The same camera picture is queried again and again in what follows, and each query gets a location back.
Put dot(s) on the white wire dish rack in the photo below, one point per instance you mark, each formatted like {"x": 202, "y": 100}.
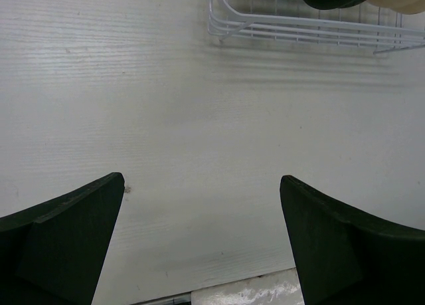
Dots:
{"x": 292, "y": 21}

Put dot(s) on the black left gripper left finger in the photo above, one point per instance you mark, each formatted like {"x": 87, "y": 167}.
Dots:
{"x": 53, "y": 252}

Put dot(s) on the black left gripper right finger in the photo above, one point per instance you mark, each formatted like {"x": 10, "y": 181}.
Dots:
{"x": 344, "y": 255}

